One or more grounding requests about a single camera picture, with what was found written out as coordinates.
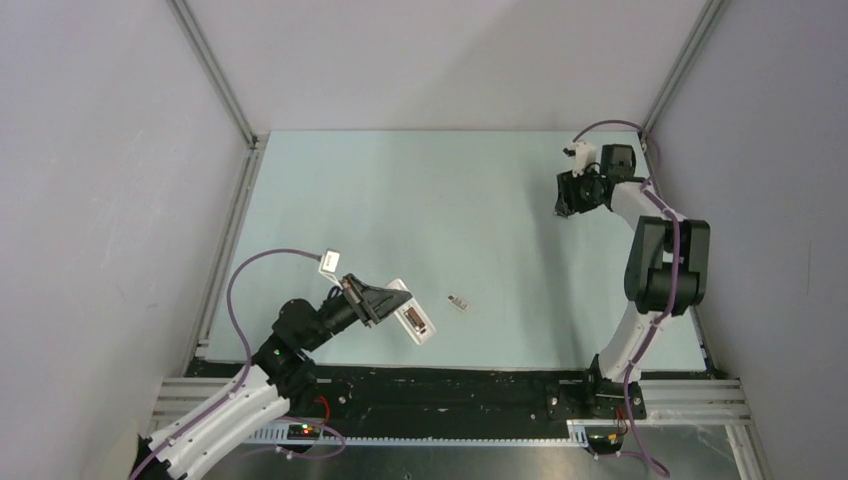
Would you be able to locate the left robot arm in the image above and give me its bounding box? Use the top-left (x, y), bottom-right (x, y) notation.
top-left (129, 274), bottom-right (435, 479)

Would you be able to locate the white battery compartment cover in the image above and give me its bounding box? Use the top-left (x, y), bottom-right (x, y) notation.
top-left (447, 295), bottom-right (469, 312)

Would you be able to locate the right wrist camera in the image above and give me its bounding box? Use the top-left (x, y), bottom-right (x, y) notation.
top-left (563, 140), bottom-right (598, 177)

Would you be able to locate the aluminium frame rail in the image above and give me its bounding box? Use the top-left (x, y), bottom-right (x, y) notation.
top-left (637, 0), bottom-right (773, 480)
top-left (168, 1), bottom-right (262, 362)

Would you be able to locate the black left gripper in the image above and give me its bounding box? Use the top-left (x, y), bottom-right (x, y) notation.
top-left (303, 273), bottom-right (412, 352)

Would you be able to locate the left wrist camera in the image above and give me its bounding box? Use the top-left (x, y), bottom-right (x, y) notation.
top-left (318, 248), bottom-right (341, 286)

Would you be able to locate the white cable duct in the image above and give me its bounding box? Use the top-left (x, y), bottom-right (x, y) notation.
top-left (243, 422), bottom-right (589, 448)

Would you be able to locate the aluminium frame rail left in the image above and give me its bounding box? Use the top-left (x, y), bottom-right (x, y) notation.
top-left (168, 1), bottom-right (262, 362)

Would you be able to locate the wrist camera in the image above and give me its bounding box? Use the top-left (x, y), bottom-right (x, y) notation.
top-left (318, 248), bottom-right (341, 286)
top-left (563, 140), bottom-right (598, 177)

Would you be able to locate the aluminium frame rail right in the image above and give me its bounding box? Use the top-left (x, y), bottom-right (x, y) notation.
top-left (637, 0), bottom-right (773, 480)

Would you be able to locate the white remote control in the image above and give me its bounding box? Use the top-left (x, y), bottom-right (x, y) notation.
top-left (393, 295), bottom-right (437, 345)

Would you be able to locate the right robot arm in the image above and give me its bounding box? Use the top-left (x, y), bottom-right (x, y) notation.
top-left (548, 140), bottom-right (710, 419)

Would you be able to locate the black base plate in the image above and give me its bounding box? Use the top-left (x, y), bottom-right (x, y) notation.
top-left (188, 360), bottom-right (647, 440)

